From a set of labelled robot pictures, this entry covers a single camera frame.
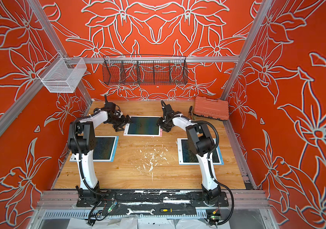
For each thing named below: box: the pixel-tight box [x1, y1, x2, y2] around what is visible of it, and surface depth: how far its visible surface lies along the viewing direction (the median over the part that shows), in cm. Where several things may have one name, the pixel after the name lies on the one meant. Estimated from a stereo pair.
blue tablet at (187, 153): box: [177, 138, 200, 166], surface depth 90 cm
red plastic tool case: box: [193, 95, 230, 121], surface depth 109 cm
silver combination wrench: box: [125, 208, 155, 216], surface depth 71 cm
